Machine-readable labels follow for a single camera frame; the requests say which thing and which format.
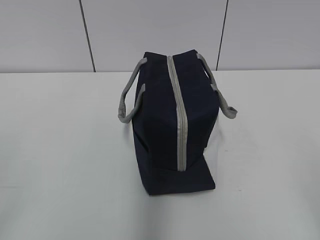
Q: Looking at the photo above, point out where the thin black background cable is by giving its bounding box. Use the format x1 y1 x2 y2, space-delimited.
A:
215 0 231 71

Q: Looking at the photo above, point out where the navy blue lunch bag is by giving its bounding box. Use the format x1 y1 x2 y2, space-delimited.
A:
118 49 238 196

